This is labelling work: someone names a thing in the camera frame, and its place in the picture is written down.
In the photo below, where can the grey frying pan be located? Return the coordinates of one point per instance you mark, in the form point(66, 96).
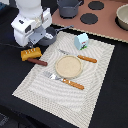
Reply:
point(51, 35)

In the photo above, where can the yellow toy bread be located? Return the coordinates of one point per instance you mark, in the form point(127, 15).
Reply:
point(31, 53)

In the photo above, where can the knife with orange handle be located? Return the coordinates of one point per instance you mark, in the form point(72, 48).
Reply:
point(79, 56)

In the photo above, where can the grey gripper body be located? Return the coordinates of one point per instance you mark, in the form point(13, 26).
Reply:
point(36, 36)

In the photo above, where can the red-brown sausage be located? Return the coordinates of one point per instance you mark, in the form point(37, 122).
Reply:
point(36, 61)

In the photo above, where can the black burner disc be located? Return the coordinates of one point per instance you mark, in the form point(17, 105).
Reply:
point(89, 18)
point(96, 5)

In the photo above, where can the beige woven placemat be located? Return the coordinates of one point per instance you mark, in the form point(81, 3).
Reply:
point(69, 103)

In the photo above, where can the beige bowl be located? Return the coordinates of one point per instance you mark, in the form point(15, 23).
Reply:
point(122, 16)

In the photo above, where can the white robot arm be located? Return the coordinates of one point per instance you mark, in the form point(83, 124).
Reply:
point(31, 22)

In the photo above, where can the light blue milk carton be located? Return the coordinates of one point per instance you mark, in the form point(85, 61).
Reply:
point(81, 41)

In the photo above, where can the dark grey cooking pot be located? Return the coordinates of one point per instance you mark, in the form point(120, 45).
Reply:
point(69, 8)

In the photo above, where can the fork with orange handle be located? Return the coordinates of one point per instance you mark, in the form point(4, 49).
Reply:
point(66, 81)

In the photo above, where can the round wooden plate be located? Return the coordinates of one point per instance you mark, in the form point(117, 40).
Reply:
point(68, 66)

